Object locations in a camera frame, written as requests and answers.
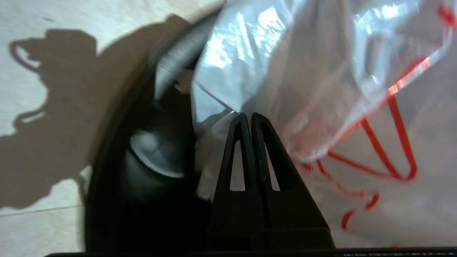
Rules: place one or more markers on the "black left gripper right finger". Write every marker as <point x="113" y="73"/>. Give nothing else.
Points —
<point x="292" y="217"/>

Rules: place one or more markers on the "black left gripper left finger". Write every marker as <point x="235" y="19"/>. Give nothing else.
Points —
<point x="232" y="217"/>

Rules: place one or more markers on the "white red plastic bag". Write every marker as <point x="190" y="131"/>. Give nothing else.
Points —
<point x="321" y="71"/>

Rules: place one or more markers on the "black round trash bin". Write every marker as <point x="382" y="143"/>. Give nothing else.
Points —
<point x="117" y="200"/>

